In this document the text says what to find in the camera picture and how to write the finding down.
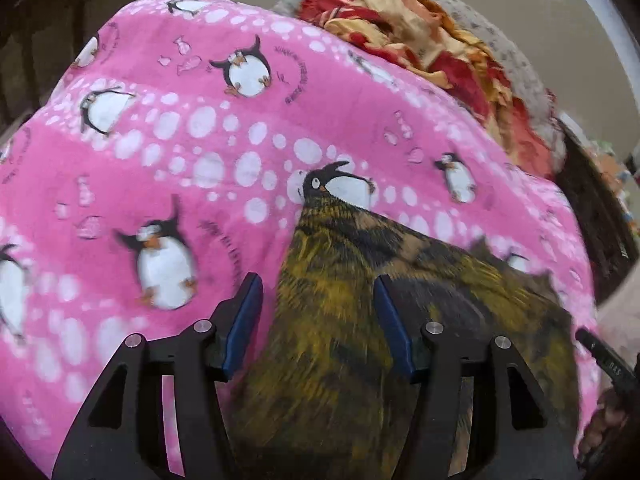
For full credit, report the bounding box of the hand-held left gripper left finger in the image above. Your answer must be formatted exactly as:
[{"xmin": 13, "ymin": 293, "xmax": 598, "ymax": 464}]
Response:
[{"xmin": 51, "ymin": 272, "xmax": 265, "ymax": 480}]

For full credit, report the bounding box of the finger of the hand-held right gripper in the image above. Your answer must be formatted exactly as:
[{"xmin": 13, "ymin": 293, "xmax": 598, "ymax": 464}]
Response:
[{"xmin": 575, "ymin": 328, "xmax": 609, "ymax": 362}]

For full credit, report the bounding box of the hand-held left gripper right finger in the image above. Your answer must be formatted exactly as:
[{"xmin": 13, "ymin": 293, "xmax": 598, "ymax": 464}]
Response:
[{"xmin": 372, "ymin": 275, "xmax": 584, "ymax": 480}]

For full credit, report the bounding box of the dark floral patterned garment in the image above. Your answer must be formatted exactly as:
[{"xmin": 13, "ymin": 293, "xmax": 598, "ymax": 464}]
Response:
[{"xmin": 227, "ymin": 192, "xmax": 583, "ymax": 480}]

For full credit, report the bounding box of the person's right hand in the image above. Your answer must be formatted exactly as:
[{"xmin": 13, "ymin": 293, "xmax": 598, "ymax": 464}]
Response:
[{"xmin": 579, "ymin": 389, "xmax": 630, "ymax": 457}]

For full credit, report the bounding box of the dark carved wooden headboard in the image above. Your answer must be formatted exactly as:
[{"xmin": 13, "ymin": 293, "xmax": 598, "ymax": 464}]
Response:
[{"xmin": 554, "ymin": 114, "xmax": 640, "ymax": 302}]

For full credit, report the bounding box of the pink penguin print blanket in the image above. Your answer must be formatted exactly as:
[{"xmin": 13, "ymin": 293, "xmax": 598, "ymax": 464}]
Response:
[{"xmin": 0, "ymin": 0, "xmax": 602, "ymax": 477}]

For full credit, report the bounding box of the clutter of small colourful things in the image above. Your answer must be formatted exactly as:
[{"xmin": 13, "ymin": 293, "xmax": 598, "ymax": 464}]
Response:
[{"xmin": 589, "ymin": 139, "xmax": 640, "ymax": 198}]

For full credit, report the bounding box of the red floral quilt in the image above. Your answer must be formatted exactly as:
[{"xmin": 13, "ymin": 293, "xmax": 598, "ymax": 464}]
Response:
[{"xmin": 297, "ymin": 0, "xmax": 557, "ymax": 177}]

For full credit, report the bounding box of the dark wooden chair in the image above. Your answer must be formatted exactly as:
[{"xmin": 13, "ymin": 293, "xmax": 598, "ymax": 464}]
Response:
[{"xmin": 0, "ymin": 0, "xmax": 160, "ymax": 128}]

